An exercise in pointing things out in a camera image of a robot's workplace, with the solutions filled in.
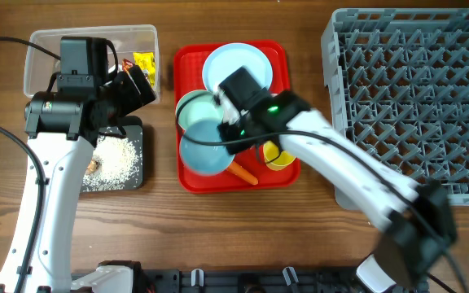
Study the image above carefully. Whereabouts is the yellow snack wrapper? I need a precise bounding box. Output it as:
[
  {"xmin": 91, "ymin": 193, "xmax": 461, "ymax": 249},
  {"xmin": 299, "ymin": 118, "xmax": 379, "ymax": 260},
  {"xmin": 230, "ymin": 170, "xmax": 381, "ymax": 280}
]
[{"xmin": 133, "ymin": 52, "xmax": 156, "ymax": 86}]

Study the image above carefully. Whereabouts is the orange carrot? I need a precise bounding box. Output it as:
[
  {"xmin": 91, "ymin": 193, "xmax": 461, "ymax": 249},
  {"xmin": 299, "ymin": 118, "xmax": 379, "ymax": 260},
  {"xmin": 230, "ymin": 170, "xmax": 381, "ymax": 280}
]
[{"xmin": 226, "ymin": 161, "xmax": 259, "ymax": 186}]

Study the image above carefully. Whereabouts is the light blue bowl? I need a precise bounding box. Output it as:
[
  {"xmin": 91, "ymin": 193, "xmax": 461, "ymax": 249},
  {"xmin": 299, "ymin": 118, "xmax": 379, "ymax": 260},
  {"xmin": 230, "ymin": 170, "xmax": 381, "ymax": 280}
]
[{"xmin": 179, "ymin": 119, "xmax": 234, "ymax": 176}]

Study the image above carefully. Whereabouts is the green bowl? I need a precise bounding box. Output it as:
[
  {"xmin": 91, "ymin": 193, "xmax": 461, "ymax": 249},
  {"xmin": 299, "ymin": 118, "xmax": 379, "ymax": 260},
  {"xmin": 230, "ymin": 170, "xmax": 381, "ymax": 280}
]
[{"xmin": 175, "ymin": 90, "xmax": 224, "ymax": 130}]

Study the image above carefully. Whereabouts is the light blue plate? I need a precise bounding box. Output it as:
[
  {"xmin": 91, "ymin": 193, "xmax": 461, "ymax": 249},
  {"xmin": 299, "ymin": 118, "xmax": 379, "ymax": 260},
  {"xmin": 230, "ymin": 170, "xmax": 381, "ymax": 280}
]
[{"xmin": 202, "ymin": 42, "xmax": 273, "ymax": 92}]

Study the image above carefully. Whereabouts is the red silver candy wrapper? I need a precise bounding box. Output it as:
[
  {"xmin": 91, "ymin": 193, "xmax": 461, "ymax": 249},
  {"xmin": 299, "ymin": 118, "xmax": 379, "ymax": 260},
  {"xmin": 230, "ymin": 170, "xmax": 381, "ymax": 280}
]
[{"xmin": 122, "ymin": 59, "xmax": 134, "ymax": 72}]

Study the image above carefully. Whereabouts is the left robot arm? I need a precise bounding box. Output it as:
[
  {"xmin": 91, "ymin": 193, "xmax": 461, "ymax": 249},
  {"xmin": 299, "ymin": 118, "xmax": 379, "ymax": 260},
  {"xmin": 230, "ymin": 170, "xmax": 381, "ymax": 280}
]
[{"xmin": 0, "ymin": 36, "xmax": 155, "ymax": 292}]

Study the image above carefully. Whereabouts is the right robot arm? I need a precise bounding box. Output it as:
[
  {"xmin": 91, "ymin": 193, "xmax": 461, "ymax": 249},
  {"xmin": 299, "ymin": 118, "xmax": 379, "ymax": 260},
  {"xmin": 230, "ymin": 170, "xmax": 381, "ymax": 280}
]
[{"xmin": 180, "ymin": 68, "xmax": 469, "ymax": 292}]

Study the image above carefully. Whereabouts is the black food waste tray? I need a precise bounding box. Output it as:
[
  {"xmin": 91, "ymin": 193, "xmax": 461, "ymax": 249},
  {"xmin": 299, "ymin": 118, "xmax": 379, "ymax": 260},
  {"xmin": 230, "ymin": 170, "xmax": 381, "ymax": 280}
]
[{"xmin": 81, "ymin": 116, "xmax": 143, "ymax": 192}]

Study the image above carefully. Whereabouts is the clear plastic waste bin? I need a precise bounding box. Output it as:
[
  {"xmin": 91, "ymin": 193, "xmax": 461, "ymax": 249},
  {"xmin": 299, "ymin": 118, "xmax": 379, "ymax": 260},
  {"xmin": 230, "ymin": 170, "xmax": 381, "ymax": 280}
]
[{"xmin": 23, "ymin": 24, "xmax": 161, "ymax": 103}]

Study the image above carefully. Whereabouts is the grey dishwasher rack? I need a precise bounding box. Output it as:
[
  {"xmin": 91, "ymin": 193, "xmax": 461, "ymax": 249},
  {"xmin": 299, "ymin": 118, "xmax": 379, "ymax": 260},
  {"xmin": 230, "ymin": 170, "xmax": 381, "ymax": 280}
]
[{"xmin": 321, "ymin": 8, "xmax": 469, "ymax": 207}]

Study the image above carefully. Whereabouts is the yellow plastic cup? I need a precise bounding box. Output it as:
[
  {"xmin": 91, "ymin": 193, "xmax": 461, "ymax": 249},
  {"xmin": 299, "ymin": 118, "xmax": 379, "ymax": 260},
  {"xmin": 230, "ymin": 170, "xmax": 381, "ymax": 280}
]
[{"xmin": 262, "ymin": 141, "xmax": 296, "ymax": 171}]

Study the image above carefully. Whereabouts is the red plastic tray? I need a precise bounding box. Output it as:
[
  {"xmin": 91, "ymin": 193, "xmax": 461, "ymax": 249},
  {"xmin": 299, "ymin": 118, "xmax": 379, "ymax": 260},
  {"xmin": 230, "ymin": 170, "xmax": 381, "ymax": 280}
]
[{"xmin": 173, "ymin": 40, "xmax": 301, "ymax": 194}]

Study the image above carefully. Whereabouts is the pile of rice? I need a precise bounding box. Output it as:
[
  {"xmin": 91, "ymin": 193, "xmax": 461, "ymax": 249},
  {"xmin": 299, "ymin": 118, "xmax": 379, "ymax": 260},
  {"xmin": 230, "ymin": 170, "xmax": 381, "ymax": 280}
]
[{"xmin": 81, "ymin": 136, "xmax": 142, "ymax": 192}]

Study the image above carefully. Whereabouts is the brown food scrap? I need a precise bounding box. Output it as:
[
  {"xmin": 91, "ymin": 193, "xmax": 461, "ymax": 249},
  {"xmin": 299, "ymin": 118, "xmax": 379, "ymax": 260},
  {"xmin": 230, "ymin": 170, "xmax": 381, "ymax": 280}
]
[{"xmin": 85, "ymin": 159, "xmax": 100, "ymax": 175}]

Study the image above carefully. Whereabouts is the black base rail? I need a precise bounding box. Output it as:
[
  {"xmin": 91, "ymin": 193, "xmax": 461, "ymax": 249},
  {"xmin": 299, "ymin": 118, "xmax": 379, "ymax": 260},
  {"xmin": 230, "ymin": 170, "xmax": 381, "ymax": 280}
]
[{"xmin": 70, "ymin": 266, "xmax": 429, "ymax": 293}]

